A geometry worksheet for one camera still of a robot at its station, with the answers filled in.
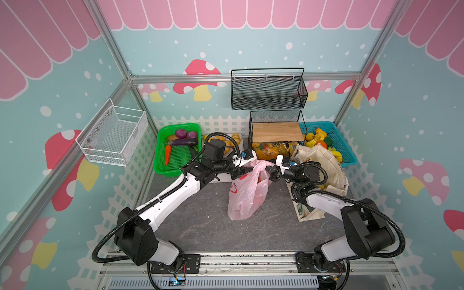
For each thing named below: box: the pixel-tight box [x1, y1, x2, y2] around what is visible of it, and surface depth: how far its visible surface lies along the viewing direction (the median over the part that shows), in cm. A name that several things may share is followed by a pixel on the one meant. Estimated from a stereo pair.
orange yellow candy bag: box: [251, 142, 279, 161], surface depth 107 cm
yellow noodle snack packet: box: [276, 141, 299, 158], surface depth 108 cm
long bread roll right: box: [232, 132, 242, 145], surface depth 121 cm
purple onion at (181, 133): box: [175, 128, 188, 140], surface depth 115 cm
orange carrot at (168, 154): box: [164, 145, 172, 166], surface depth 114 cm
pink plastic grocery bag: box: [227, 160, 275, 221], surface depth 73 cm
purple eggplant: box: [165, 137, 199, 146], surface depth 114 cm
